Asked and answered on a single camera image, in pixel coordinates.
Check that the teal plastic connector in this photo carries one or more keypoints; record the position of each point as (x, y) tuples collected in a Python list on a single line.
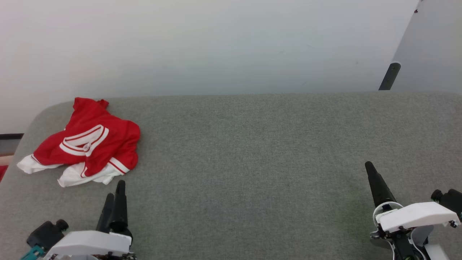
[(31, 254)]

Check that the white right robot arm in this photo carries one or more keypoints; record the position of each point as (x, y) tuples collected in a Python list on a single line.
[(436, 252)]

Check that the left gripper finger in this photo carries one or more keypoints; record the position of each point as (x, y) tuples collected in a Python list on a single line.
[(121, 206), (106, 213)]

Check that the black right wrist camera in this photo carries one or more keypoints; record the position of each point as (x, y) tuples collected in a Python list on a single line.
[(451, 200)]

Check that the red and white shirt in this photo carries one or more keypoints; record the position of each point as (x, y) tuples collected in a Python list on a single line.
[(97, 122)]

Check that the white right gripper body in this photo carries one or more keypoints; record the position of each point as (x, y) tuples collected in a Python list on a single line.
[(415, 216)]

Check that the black baseboard strip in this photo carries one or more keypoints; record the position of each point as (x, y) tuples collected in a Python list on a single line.
[(11, 136)]

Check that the black slanted bar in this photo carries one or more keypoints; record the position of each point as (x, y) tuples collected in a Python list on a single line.
[(390, 76)]

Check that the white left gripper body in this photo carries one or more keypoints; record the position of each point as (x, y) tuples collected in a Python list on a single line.
[(90, 243)]

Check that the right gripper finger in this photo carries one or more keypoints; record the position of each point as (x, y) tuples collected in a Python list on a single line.
[(379, 187)]

